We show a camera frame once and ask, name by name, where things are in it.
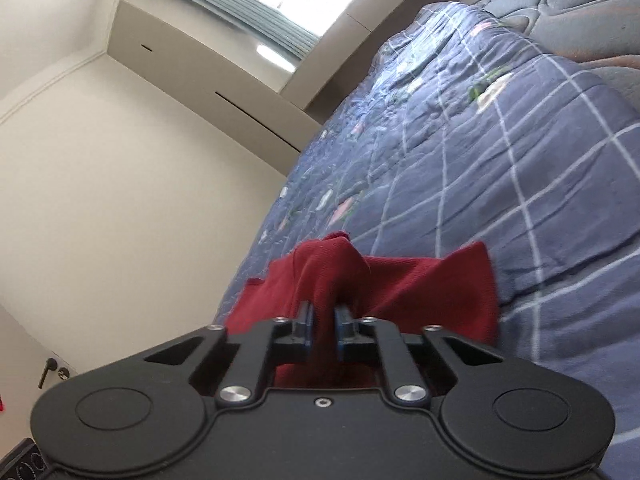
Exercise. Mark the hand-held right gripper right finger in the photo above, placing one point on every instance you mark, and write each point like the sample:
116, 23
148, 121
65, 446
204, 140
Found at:
341, 332

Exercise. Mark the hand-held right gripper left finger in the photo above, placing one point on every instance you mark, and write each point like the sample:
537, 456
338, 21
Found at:
307, 331

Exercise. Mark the red knit garment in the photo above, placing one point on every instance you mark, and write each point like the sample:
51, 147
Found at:
400, 285

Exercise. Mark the blue plaid floral bedsheet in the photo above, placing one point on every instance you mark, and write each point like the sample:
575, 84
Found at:
450, 170

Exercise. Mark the beige window bench cabinet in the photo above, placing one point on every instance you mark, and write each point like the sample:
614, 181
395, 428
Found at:
200, 75

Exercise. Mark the grey-blue curtain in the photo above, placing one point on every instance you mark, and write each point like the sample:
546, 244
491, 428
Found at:
240, 0

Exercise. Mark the grey quilted mattress pad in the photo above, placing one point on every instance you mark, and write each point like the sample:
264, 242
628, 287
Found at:
575, 15

